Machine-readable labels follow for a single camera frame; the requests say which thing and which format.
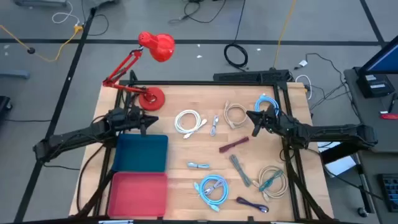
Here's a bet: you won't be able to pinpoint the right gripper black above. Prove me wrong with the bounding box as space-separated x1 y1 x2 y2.
246 105 290 137

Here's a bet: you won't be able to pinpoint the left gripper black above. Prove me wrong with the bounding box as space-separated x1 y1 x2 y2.
123 105 159 136

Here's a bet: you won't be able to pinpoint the beige cable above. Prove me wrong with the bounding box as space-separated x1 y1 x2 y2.
253 165 289 202
223 100 249 130

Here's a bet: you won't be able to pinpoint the pale lavender cable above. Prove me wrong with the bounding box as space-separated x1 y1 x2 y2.
203 179 225 196
210 114 220 138

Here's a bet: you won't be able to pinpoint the grey braided cable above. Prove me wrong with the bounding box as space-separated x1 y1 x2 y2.
229 154 252 188

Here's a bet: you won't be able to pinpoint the teal cable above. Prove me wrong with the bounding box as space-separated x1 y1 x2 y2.
258 169 284 192

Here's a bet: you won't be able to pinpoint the small light blue cable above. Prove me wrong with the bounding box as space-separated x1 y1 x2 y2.
187 161 211 170

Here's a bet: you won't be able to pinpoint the blue plastic bin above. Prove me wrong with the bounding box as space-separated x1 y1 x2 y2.
111 133 169 174

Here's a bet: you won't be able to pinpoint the black perforated control box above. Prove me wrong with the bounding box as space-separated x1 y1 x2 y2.
213 69 292 84

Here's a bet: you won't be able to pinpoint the red desk lamp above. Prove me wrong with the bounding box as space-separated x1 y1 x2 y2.
102 30 177 112

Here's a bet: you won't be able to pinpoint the red plastic bin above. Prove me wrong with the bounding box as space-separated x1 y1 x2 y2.
106 171 169 218

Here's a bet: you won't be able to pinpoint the white paper sheets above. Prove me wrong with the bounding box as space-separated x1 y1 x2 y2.
317 141 358 177

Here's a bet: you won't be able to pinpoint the grey desk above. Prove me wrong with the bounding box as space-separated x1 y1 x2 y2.
343 67 398 153

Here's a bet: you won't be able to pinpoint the black mini computer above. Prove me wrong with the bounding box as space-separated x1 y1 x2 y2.
355 73 396 99

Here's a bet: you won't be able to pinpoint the black pen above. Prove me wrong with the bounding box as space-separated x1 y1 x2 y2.
387 92 398 114

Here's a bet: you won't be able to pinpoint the computer monitor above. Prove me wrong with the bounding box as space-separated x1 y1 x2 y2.
359 35 398 75

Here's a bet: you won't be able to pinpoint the grey floor bar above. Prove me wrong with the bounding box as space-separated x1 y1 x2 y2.
0 69 30 80

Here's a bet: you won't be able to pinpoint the black equipment base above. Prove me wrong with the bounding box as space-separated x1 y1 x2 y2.
0 95 13 121

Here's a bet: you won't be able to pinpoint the black keyboard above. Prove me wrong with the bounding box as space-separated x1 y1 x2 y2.
377 173 398 213

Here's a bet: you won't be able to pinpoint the white looped cable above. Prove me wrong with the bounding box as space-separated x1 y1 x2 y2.
294 74 313 101

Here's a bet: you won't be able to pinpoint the black aluminium table frame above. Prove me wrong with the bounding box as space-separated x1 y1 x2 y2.
74 70 335 223

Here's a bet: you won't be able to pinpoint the black coiled floor cable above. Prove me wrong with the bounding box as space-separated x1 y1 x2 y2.
223 0 249 69

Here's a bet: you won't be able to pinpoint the yellow extension cable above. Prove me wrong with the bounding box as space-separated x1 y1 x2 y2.
0 24 84 63
272 0 299 70

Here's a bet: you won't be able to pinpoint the white floor cable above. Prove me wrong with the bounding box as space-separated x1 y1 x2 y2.
51 1 81 26

